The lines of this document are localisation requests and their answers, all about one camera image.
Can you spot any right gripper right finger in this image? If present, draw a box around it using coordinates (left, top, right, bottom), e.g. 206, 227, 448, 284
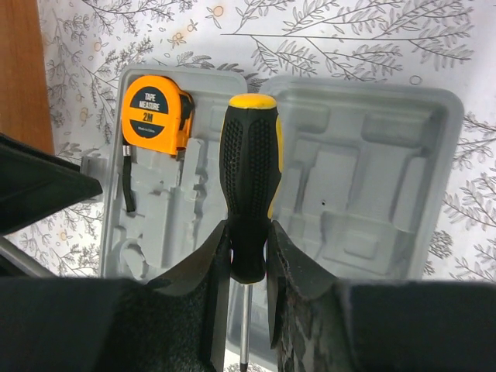
267, 222, 495, 371

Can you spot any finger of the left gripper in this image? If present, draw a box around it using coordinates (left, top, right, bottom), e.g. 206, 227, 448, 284
1, 134, 102, 235

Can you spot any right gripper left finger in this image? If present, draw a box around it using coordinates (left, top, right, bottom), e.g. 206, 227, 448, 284
1, 222, 231, 371

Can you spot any orange tape measure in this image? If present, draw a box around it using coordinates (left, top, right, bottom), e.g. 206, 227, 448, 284
121, 74, 195, 213

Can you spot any grey plastic tool case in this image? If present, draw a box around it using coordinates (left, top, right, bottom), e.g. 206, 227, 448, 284
80, 64, 466, 365

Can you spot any yellow black screwdriver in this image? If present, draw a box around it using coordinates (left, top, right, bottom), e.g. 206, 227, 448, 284
219, 93, 284, 371

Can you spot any orange wooden divided tray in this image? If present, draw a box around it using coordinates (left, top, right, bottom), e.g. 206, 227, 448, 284
1, 1, 54, 154

